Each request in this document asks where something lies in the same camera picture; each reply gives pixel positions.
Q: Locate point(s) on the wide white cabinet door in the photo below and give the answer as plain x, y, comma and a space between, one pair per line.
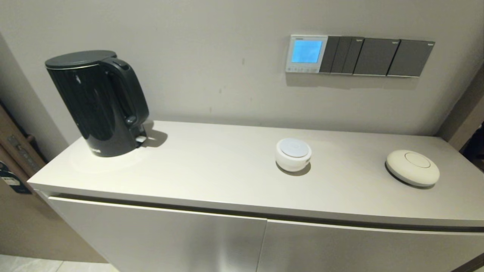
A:
159, 238

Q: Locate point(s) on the cream round disc device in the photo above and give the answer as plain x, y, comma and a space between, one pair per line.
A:
412, 168

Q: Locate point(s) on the dark blue door tag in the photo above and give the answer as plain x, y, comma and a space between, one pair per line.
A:
13, 183

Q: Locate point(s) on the grey single switch panel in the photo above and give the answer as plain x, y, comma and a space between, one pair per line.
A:
376, 56
410, 58

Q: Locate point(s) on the metal door lock plate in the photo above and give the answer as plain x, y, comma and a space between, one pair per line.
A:
22, 151

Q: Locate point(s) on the black electric kettle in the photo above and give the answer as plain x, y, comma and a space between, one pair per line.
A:
94, 102

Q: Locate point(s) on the small white round speaker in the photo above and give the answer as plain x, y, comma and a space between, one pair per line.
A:
293, 155

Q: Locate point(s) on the white sideboard cabinet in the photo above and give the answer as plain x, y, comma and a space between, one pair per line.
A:
211, 170

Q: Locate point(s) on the wall thermostat with blue screen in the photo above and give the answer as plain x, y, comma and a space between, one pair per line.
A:
306, 53

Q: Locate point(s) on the light wooden furniture panel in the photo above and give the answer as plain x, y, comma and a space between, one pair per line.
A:
30, 226

